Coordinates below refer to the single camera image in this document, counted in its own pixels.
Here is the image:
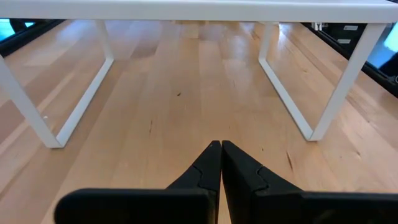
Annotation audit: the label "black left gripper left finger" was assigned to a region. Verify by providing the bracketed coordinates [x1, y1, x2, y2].
[53, 139, 223, 224]

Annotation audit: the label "white perforated metal shelf riser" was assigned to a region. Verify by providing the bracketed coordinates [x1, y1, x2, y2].
[0, 0, 398, 149]

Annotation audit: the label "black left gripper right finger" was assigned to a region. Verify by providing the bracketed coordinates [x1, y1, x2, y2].
[221, 139, 398, 224]

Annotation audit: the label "black box white labels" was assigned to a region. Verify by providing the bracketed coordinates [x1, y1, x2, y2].
[322, 22, 369, 57]

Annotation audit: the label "tablet with bright screen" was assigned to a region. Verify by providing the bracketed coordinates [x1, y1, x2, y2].
[366, 23, 398, 71]

